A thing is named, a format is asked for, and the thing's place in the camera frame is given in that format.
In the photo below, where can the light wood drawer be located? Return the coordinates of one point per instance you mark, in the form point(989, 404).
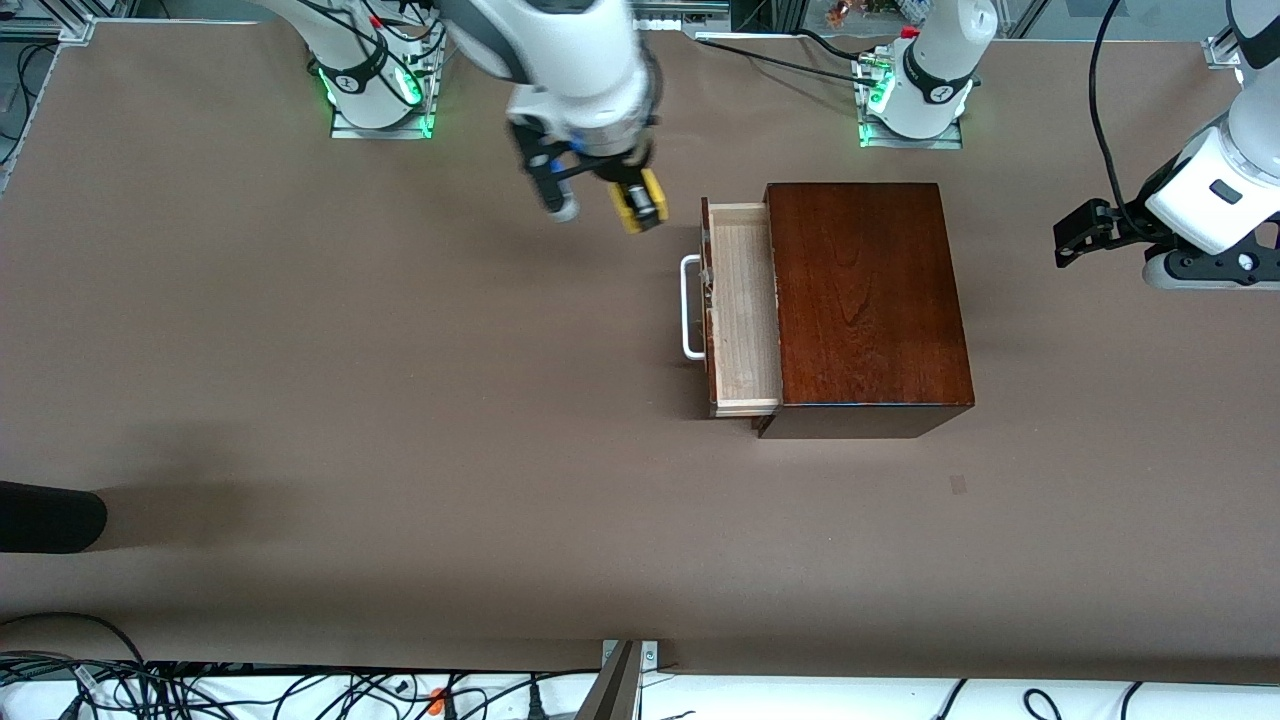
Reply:
point(745, 330)

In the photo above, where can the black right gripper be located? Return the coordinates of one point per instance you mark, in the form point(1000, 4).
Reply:
point(622, 176)

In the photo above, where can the black cylinder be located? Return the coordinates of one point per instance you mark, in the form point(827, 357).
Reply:
point(50, 517)

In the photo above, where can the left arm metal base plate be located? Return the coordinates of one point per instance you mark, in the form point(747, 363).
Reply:
point(910, 143)

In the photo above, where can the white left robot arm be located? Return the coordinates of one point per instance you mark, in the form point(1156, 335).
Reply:
point(940, 60)

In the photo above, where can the small metal bracket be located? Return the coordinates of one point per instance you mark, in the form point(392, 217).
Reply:
point(650, 655)

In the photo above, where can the dark brown wooden cabinet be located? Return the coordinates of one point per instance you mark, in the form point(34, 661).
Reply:
point(870, 300)

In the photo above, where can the orange connector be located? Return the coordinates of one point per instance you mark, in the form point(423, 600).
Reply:
point(437, 700)

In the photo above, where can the dark diagonal bar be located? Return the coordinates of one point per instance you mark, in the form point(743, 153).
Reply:
point(612, 690)

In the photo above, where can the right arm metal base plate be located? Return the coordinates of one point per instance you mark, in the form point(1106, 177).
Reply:
point(380, 133)

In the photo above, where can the yellow block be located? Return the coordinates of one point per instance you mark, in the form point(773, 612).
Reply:
point(632, 229)

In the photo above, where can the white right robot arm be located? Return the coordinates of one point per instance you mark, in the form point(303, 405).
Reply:
point(580, 60)

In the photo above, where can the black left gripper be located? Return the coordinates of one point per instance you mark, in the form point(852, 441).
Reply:
point(1122, 222)

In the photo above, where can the grey device box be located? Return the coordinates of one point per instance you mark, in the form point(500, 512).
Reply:
point(680, 12)

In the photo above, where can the aluminium profile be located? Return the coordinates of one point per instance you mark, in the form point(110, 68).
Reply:
point(1222, 50)

